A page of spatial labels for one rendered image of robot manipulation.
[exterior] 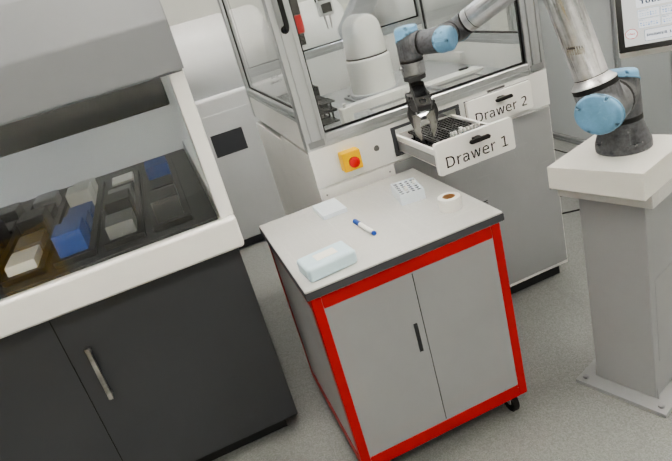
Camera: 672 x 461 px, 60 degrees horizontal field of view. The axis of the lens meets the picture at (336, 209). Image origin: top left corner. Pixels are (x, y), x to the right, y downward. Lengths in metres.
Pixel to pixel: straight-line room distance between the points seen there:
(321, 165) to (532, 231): 1.02
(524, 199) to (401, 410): 1.10
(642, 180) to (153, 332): 1.50
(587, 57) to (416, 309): 0.82
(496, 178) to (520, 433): 0.98
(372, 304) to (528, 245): 1.15
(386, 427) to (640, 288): 0.87
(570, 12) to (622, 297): 0.89
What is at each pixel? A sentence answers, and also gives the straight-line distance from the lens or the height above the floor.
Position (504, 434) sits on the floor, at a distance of 2.12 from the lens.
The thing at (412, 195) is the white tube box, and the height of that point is 0.79.
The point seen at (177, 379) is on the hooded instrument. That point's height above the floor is 0.41.
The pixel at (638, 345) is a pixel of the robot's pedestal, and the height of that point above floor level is 0.21.
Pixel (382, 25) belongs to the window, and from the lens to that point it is 2.15.
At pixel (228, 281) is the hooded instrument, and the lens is 1.96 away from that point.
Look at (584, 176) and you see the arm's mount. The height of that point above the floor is 0.81.
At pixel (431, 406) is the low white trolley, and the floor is 0.21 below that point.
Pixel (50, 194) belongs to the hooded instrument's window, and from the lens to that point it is 1.79.
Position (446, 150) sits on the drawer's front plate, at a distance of 1.90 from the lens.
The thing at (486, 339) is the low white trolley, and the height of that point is 0.36.
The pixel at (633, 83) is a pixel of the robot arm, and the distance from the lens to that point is 1.79.
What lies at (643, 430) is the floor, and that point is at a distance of 2.14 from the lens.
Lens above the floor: 1.51
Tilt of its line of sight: 22 degrees down
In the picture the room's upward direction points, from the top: 16 degrees counter-clockwise
